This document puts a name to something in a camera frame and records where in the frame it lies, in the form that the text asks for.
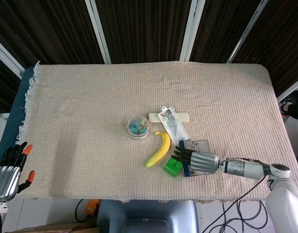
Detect orange device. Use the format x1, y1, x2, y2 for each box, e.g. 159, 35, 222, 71
85, 199, 101, 216

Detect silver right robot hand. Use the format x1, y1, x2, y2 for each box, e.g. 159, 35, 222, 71
171, 145, 220, 174

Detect beige waffle tablecloth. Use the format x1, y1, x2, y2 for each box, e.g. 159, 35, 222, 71
15, 60, 298, 204

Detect clear jar of binder clips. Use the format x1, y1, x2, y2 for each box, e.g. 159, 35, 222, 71
127, 115, 150, 140

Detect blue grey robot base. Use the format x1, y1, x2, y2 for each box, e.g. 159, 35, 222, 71
97, 199, 199, 233

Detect dark brown curtain panel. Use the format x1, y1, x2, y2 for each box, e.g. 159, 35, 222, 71
95, 0, 192, 64
189, 0, 261, 63
0, 54, 23, 114
0, 0, 105, 68
232, 0, 298, 97

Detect beige flat stick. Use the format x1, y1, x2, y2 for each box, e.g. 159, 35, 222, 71
148, 112, 190, 124

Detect yellow banana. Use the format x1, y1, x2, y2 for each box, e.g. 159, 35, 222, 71
145, 131, 171, 168

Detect black cable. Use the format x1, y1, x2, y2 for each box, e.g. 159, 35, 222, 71
75, 199, 91, 223
201, 176, 267, 233
221, 200, 270, 230

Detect white partition post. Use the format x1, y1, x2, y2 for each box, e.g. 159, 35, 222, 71
276, 75, 298, 102
227, 0, 270, 64
179, 0, 208, 62
0, 36, 26, 80
85, 0, 113, 65

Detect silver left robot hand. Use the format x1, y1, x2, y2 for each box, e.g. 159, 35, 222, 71
0, 142, 36, 201

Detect green toy building block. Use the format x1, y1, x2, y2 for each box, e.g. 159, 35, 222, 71
163, 156, 183, 178

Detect ruler set in clear pack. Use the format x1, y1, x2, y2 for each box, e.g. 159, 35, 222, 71
158, 106, 190, 146

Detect brown cardboard box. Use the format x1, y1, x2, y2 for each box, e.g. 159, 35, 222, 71
8, 220, 100, 233

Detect white and red sneaker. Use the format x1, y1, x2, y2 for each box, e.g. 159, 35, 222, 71
280, 99, 293, 117

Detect eyeglasses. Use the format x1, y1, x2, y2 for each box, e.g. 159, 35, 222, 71
185, 141, 202, 152

